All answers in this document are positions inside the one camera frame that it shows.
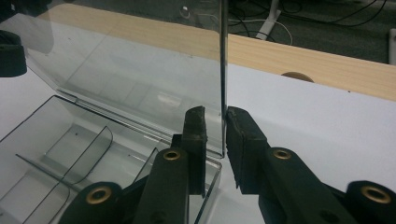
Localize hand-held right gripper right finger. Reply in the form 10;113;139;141
224;105;359;224

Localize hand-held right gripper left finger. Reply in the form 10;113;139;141
132;105;208;224

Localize clear plastic compartment box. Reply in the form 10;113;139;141
0;0;230;224

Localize light wooden table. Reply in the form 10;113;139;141
38;3;396;102

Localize small white round object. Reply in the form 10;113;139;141
179;5;191;20

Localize white floor cable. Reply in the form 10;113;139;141
228;18;294;45

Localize bundle of black floor cables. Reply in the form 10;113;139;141
228;0;389;43

